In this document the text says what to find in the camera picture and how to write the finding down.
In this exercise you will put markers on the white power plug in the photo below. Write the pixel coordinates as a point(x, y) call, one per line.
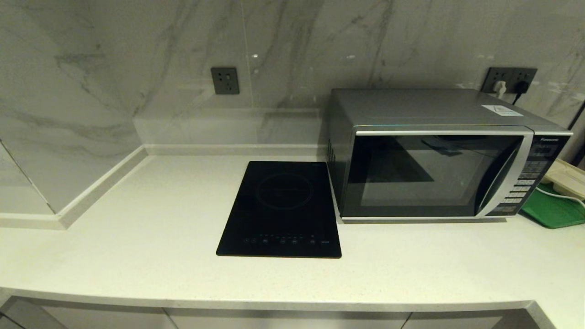
point(500, 87)

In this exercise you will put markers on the green plastic cutting board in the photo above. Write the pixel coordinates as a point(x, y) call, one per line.
point(553, 212)

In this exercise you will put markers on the beige cabinet front panel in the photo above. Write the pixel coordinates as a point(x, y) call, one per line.
point(466, 322)

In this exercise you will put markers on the grey single wall socket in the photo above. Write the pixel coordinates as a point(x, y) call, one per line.
point(225, 81)

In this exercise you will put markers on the black glass induction cooktop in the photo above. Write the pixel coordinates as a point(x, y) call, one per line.
point(279, 205)

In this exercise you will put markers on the microwave door with dark glass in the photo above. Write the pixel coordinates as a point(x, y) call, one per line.
point(434, 178)

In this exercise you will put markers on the black power plug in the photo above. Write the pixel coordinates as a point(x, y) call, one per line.
point(521, 87)

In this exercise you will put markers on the silver microwave oven body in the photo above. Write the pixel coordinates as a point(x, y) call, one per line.
point(411, 107)

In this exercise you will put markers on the beige plastic power strip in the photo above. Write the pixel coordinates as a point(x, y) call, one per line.
point(566, 176)

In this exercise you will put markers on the grey double wall socket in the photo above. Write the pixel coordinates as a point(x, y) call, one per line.
point(509, 74)

